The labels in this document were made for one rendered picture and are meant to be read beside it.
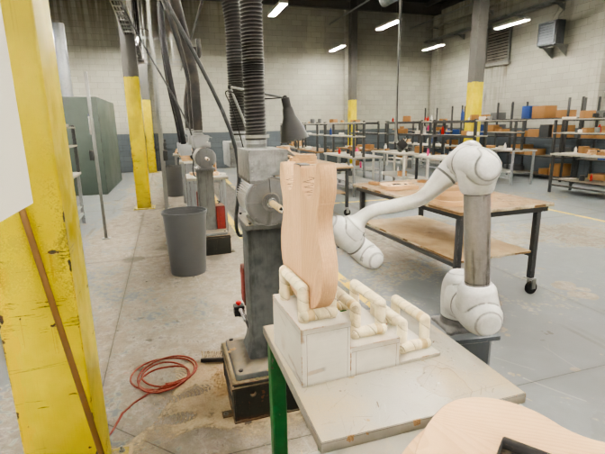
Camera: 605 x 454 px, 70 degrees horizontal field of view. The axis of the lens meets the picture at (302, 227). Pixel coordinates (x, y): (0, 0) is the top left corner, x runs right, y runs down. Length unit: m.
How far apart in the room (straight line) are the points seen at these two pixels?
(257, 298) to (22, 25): 1.63
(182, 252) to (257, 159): 3.14
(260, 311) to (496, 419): 1.71
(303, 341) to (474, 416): 0.44
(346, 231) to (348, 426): 0.88
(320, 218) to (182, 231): 3.81
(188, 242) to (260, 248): 2.52
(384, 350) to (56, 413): 1.40
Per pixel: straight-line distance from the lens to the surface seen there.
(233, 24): 2.61
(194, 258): 4.93
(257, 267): 2.43
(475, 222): 1.79
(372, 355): 1.30
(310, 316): 1.19
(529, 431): 1.04
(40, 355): 2.04
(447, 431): 0.99
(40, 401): 2.14
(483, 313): 1.85
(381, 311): 1.30
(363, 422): 1.15
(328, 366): 1.25
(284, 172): 1.31
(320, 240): 1.08
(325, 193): 1.05
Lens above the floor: 1.63
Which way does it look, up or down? 13 degrees down
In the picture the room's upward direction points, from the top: 1 degrees counter-clockwise
